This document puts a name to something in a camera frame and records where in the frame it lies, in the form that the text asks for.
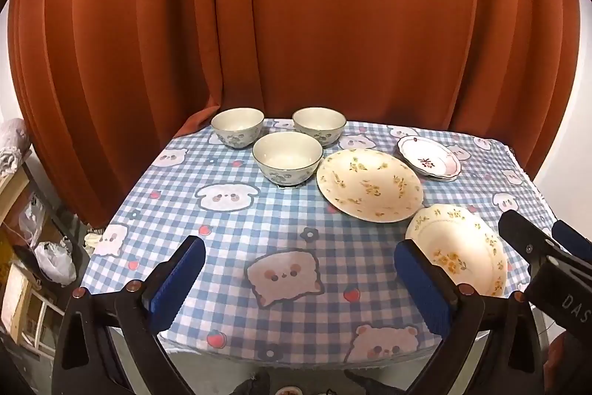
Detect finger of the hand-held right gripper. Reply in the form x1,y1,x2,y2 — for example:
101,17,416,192
552,220,592,266
498,210,562,267

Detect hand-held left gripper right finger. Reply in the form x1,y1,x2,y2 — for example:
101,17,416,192
393,239,549,395

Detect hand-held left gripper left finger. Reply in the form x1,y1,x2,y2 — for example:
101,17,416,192
52,235,206,395

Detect large yellow floral plate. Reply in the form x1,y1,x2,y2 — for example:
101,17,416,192
316,148,424,223

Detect red patterned scalloped plate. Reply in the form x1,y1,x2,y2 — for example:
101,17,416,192
397,135,462,182

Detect white floral ceramic bowl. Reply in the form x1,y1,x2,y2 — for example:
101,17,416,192
211,108,265,149
292,107,347,147
252,131,323,188

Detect blue checked bear tablecloth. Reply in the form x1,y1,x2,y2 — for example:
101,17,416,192
81,117,558,365

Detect white plastic bag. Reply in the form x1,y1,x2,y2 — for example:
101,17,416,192
34,240,77,285

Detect clear plastic bag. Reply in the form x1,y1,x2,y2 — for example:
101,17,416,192
21,190,53,241

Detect wooden shelf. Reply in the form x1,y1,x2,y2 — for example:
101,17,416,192
0,159,88,298

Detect grey cloth bundle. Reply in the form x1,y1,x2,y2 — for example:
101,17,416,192
0,117,33,179

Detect orange curtain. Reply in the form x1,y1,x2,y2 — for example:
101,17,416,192
7,0,581,229

